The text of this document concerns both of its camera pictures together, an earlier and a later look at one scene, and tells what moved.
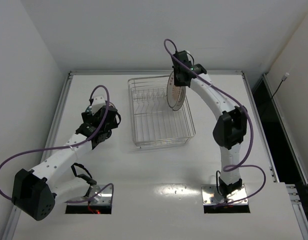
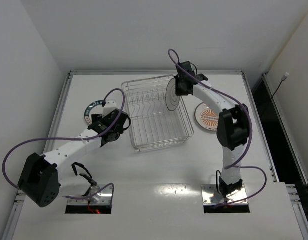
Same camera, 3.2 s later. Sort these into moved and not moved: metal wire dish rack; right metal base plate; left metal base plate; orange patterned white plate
Moved: orange patterned white plate
Not moved: left metal base plate; right metal base plate; metal wire dish rack
